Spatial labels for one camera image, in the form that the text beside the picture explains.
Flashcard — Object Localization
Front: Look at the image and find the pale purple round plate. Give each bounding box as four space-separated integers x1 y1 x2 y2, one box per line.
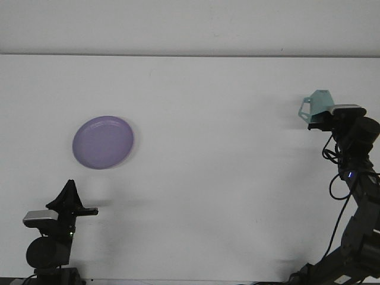
72 115 135 170

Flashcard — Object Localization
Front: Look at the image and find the pale blue faceted cup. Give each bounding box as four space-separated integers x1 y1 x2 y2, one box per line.
297 88 336 124

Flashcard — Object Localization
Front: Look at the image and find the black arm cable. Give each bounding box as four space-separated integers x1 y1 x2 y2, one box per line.
321 133 357 268

